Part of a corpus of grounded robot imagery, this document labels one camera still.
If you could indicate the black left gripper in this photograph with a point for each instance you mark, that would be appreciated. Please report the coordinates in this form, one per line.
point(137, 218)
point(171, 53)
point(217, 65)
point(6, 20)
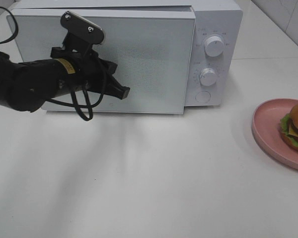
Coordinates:
point(97, 72)

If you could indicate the white microwave door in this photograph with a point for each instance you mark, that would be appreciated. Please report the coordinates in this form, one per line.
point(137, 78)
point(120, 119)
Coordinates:
point(151, 49)

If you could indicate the white timer knob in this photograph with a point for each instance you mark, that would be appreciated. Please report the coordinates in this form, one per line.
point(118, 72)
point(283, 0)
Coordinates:
point(207, 77)

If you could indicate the pink plate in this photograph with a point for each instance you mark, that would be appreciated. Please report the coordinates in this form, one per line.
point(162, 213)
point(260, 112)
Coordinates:
point(266, 130)

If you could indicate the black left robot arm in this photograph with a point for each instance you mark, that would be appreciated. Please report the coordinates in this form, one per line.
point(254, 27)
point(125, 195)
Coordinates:
point(26, 86)

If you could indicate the toy burger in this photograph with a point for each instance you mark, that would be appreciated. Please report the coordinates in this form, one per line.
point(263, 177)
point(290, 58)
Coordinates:
point(289, 128)

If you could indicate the white microwave oven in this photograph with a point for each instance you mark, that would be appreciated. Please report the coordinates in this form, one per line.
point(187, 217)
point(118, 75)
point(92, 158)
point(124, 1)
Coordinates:
point(212, 17)

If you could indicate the white power knob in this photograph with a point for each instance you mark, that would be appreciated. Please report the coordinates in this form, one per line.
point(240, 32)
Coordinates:
point(214, 46)

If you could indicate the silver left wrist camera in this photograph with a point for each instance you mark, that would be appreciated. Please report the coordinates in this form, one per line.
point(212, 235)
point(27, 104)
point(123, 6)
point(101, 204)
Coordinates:
point(80, 27)

